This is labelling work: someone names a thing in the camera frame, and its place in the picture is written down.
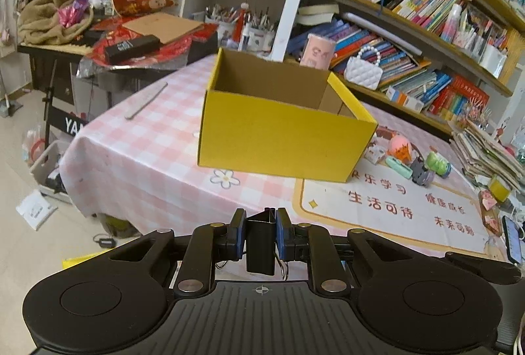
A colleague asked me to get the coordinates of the white pen holder with pens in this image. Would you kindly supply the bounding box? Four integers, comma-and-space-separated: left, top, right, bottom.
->
204, 3, 276, 55

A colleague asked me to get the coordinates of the pink checked tablecloth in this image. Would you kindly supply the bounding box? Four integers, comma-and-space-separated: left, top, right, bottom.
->
58, 53, 510, 262

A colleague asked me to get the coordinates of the pink plush chick toy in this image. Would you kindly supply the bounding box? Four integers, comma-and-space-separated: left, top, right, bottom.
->
388, 134, 413, 165

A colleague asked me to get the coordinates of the cartoon printed desk mat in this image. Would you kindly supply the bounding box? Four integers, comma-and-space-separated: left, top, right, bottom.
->
293, 158, 497, 257

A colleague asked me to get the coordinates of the brown cardboard sheet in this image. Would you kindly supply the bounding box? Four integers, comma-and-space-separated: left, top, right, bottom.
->
123, 12, 204, 45

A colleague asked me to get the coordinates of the small white printed box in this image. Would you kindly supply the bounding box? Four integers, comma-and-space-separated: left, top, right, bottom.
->
364, 137, 388, 165

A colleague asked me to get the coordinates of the black rectangular box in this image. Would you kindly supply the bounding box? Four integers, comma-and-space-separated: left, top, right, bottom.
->
104, 35, 162, 65

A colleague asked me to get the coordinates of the yellow cardboard box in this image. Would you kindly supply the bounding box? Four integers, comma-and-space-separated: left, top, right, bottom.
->
198, 49, 377, 183

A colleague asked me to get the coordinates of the green blue toy car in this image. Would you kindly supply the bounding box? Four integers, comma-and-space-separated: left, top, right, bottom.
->
425, 151, 452, 179

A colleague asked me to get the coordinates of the white quilted pearl handbag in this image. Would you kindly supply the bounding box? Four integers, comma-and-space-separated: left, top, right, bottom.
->
344, 45, 383, 91

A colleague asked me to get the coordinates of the grey purple toy figure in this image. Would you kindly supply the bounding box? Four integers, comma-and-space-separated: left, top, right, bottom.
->
410, 158, 434, 187

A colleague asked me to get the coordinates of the mint green toy camera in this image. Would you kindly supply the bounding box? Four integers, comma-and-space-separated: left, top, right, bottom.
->
385, 156, 413, 180

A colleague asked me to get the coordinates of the smartphone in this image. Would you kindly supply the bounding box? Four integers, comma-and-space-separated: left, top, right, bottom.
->
502, 216, 522, 265

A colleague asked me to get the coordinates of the stack of papers and magazines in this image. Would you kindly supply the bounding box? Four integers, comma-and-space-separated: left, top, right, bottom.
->
450, 121, 524, 194

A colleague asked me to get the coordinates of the white envelope on floor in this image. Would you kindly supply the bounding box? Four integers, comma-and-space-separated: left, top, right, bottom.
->
16, 190, 57, 232

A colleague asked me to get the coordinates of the pink cartoon cup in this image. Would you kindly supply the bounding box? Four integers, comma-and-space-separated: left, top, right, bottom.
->
300, 34, 336, 70

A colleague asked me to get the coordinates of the wooden bookshelf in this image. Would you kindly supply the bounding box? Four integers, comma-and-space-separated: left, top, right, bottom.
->
269, 0, 525, 135

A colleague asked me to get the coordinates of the beige fuzzy blanket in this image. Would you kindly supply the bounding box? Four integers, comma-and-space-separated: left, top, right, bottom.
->
18, 0, 94, 45

